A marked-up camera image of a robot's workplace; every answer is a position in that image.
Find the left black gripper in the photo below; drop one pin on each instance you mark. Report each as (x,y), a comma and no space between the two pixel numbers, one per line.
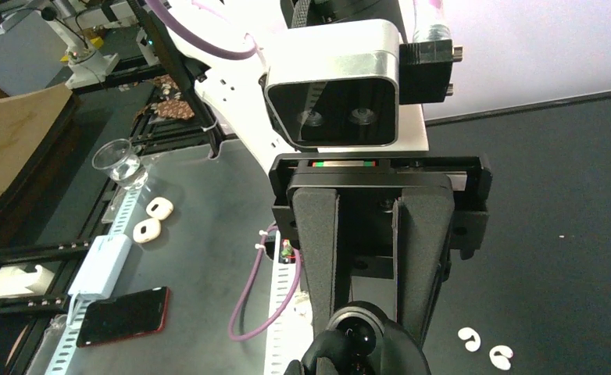
(368,184)

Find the clear plastic cup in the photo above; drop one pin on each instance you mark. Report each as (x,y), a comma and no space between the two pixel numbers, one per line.
(118,160)

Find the light blue power bank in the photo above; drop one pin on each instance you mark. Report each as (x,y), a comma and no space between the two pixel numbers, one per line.
(99,272)

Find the black red smartphone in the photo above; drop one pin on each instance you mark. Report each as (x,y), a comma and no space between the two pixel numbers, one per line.
(124,317)

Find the light blue slotted cable duct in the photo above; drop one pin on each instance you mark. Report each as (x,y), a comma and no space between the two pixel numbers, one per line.
(286,338)

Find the brown patterned cloth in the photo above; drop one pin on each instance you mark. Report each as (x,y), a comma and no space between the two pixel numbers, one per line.
(171,105)

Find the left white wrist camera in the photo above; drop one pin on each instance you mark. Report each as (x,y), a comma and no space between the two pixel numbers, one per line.
(341,85)

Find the white earbud upper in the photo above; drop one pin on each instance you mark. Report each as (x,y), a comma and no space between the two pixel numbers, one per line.
(471,339)

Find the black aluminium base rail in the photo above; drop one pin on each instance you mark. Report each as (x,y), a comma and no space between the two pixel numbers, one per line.
(56,207)

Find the black earbud charging case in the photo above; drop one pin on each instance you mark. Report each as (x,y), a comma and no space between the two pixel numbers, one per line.
(361,339)

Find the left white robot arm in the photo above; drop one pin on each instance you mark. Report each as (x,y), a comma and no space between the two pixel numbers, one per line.
(236,53)

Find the brown cardboard box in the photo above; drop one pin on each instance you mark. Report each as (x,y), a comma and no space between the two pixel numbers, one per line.
(25,121)

